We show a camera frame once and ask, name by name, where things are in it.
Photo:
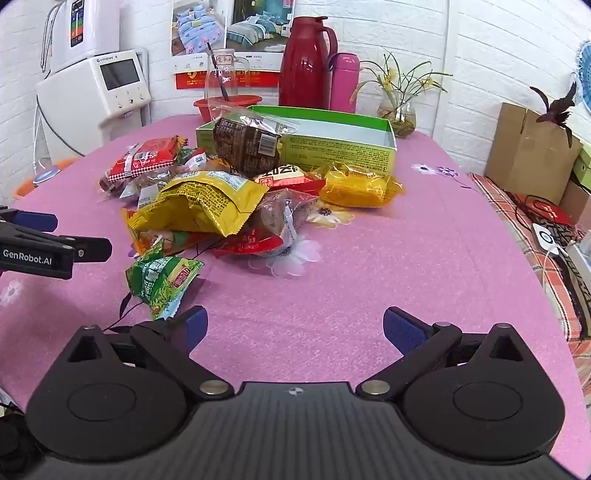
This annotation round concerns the beige box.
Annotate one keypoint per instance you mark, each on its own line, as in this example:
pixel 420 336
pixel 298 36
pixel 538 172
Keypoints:
pixel 577 203

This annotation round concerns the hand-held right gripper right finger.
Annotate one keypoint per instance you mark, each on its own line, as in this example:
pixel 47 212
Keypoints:
pixel 401 327

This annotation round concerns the red flat packet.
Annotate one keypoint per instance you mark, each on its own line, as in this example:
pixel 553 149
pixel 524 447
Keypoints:
pixel 549 212

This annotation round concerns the green cardboard box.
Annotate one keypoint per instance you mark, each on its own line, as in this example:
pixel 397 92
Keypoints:
pixel 332 152

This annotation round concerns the white water ionizer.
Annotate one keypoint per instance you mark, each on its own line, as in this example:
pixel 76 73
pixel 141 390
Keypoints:
pixel 92 27

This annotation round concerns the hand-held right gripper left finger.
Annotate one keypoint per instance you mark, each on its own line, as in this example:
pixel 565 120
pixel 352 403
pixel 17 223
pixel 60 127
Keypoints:
pixel 196 323

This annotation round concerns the white appliance with screen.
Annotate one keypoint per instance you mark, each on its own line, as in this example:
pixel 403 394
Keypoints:
pixel 83 106

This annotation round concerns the pink floral tablecloth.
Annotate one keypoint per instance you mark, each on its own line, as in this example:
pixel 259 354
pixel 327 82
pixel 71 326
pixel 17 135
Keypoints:
pixel 369 258

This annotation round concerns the wall poster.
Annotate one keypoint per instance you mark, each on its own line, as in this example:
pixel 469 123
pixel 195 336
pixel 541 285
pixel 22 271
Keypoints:
pixel 258 27

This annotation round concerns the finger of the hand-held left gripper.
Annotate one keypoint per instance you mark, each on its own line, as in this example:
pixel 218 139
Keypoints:
pixel 94 249
pixel 37 221

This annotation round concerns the dark stirring stick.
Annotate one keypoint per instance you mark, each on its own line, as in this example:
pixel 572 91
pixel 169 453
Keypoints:
pixel 217 69

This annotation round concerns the green shoe box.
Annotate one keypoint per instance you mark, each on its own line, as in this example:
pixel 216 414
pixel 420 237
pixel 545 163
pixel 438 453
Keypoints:
pixel 584 166

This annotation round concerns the glass vase with plant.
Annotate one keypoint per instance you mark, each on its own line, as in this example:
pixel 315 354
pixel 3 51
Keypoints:
pixel 397 113

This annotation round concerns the patterned bedspread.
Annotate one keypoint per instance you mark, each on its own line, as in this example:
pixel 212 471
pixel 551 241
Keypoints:
pixel 496 196

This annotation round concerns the pink thermos bottle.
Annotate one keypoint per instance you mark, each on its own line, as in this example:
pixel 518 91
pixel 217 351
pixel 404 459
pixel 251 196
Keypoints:
pixel 344 83

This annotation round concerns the light green snack packet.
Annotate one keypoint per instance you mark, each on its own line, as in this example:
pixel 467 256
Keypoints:
pixel 161 281

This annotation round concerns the orange round plastic object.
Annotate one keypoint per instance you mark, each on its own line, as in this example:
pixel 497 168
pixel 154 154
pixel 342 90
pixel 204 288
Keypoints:
pixel 23 189

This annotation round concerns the white power adapter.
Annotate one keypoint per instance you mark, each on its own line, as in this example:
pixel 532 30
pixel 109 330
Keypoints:
pixel 547 237

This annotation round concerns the blue round wall decoration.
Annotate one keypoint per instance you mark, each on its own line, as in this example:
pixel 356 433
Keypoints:
pixel 584 69

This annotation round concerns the clear glass pitcher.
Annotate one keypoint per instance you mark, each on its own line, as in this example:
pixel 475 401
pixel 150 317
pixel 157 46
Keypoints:
pixel 233 74

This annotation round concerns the brown cardboard box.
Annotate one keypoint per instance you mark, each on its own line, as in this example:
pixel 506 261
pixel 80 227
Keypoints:
pixel 521 152

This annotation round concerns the dark purple plant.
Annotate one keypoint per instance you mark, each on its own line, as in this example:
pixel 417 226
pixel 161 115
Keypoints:
pixel 554 110

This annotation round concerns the clear packet brown snack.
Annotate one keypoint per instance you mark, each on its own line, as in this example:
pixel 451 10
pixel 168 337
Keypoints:
pixel 113 184

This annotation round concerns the clear brown bread packet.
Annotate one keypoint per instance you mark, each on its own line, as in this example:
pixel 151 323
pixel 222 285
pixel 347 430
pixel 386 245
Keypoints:
pixel 277 214

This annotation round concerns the yellow foil snack packet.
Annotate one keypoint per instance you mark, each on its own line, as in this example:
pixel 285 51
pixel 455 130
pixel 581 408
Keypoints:
pixel 203 198

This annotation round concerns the orange yellow snack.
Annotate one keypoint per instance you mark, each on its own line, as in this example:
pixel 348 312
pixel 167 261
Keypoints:
pixel 355 189

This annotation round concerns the red checkered snack packet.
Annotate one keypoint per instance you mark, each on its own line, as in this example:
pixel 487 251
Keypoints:
pixel 143 159

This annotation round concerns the red plastic basin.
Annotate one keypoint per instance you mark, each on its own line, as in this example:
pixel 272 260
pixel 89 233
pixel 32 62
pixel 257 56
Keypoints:
pixel 207 108

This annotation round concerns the red thermos jug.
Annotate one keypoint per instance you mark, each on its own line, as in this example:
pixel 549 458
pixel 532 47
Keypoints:
pixel 302 69

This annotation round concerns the dark patterned bag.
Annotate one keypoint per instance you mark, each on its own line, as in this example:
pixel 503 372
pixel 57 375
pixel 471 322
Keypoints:
pixel 570 277

